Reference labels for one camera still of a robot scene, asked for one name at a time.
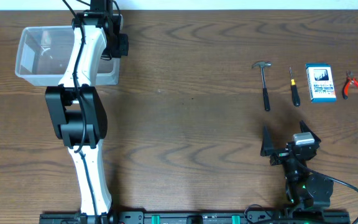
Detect red handled pliers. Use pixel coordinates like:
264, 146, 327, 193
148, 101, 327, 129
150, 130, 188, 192
342, 71, 358, 100

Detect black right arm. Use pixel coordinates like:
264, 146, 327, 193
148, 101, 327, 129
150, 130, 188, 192
260, 121, 334, 209

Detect screwdriver yellow collar black handle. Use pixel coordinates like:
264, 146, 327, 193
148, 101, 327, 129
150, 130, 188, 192
289, 67, 301, 107

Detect small claw hammer black handle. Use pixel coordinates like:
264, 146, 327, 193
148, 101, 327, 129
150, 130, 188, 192
252, 61, 272, 111

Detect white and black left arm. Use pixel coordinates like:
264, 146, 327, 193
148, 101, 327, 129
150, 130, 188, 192
39, 1, 129, 223

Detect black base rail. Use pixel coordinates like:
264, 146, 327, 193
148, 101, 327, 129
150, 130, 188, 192
39, 210, 351, 224

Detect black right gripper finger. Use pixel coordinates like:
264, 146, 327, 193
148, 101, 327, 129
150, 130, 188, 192
260, 126, 274, 157
300, 120, 321, 144

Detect blue white screwdriver box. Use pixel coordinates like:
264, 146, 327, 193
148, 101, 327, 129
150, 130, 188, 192
305, 63, 337, 103

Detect clear plastic container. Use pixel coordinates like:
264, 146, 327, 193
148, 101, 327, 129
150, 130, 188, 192
15, 26, 121, 87

